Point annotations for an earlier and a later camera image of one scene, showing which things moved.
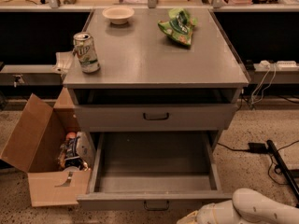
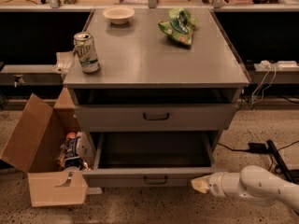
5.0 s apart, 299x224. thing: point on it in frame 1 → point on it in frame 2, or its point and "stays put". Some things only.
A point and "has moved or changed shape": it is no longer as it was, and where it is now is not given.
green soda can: [85, 52] stays put
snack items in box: [76, 151] stays put
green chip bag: [178, 25] stays put
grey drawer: [154, 170] has moved or changed shape
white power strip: [287, 65] stays put
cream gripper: [207, 216] → [217, 183]
